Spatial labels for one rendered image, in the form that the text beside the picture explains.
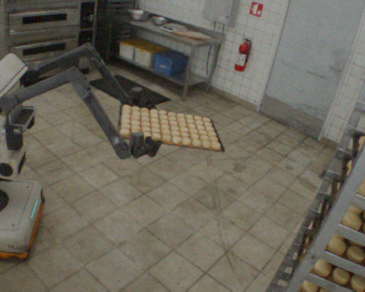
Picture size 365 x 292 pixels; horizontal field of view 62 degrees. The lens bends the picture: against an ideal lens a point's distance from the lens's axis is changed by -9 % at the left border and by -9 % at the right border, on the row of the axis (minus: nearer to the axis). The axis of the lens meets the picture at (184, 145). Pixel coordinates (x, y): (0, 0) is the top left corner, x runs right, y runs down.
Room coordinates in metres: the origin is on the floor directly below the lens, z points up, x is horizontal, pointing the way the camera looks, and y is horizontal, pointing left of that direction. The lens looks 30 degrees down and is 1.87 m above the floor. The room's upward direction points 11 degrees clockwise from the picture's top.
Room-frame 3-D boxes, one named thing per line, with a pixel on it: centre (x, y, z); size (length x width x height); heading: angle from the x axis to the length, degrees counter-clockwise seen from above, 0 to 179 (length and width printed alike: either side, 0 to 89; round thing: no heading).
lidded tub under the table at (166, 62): (5.13, 0.47, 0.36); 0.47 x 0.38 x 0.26; 148
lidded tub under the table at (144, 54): (5.38, 0.84, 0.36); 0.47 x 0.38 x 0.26; 147
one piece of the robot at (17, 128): (1.52, 0.97, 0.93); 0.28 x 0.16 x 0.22; 13
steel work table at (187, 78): (5.29, 0.72, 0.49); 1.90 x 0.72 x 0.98; 57
